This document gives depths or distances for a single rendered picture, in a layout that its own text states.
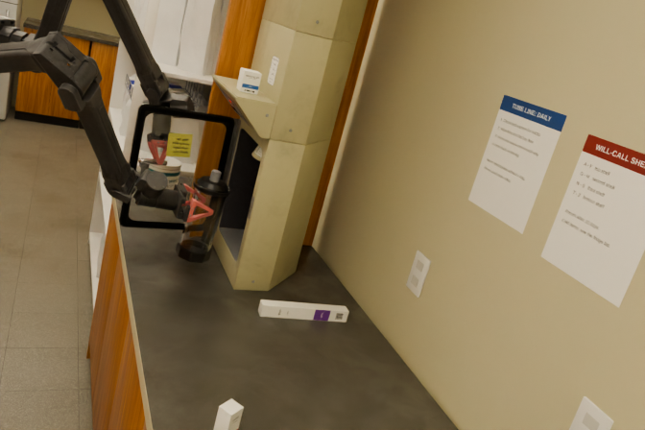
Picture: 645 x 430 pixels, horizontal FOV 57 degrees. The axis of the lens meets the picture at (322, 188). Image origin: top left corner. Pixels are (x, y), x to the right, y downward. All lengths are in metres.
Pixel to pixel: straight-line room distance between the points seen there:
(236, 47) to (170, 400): 1.10
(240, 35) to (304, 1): 0.40
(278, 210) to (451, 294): 0.54
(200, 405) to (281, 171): 0.68
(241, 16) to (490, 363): 1.24
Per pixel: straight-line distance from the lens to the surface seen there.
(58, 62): 1.37
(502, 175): 1.46
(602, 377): 1.26
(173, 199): 1.68
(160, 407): 1.32
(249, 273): 1.78
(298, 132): 1.66
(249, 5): 1.94
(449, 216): 1.60
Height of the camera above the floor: 1.76
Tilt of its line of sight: 16 degrees down
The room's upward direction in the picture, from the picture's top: 15 degrees clockwise
